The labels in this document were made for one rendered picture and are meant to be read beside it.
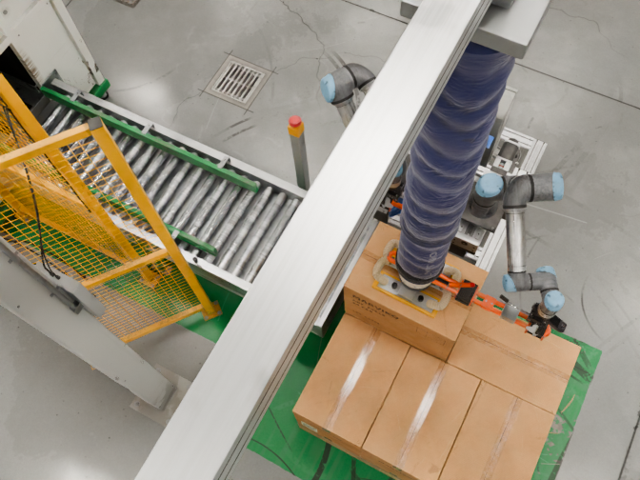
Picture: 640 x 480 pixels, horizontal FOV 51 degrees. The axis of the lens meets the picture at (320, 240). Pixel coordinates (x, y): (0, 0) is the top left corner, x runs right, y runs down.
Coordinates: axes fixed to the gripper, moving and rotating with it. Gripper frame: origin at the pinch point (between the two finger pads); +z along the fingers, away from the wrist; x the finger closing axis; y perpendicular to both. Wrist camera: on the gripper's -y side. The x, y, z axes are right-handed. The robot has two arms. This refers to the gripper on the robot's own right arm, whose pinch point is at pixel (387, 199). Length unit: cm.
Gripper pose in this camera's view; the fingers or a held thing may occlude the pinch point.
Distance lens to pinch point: 333.3
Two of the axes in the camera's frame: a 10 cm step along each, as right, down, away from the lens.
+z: 0.5, 4.1, 9.1
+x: 4.9, -8.0, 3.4
